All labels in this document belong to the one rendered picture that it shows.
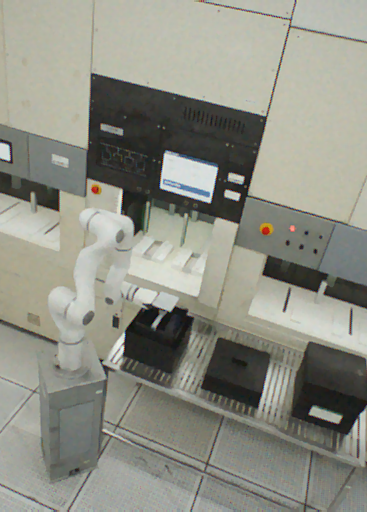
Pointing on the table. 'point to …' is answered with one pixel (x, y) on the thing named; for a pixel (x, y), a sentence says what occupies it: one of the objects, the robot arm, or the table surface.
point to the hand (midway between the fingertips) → (164, 304)
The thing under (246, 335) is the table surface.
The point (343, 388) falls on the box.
